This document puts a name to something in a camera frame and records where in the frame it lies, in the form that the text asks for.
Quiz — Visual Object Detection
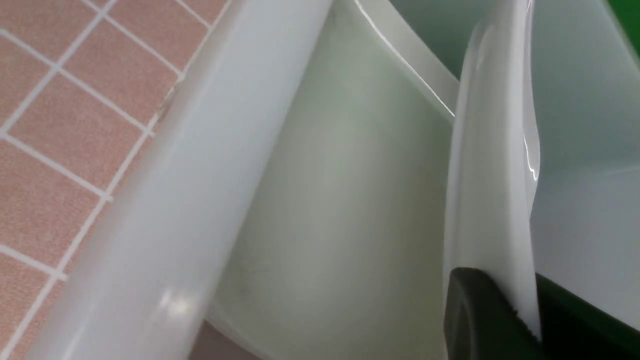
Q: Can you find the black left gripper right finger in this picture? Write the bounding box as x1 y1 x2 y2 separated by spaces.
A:
535 273 640 360

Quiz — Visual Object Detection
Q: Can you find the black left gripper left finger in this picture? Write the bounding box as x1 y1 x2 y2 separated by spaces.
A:
443 268 543 360

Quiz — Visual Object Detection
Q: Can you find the large white square plate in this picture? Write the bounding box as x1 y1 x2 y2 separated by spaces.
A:
207 0 542 360

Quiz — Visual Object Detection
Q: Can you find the large white plastic tub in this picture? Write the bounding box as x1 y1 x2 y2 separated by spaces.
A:
26 0 639 360

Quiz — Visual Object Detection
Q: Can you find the green backdrop cloth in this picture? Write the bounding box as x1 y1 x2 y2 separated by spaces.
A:
606 0 640 56

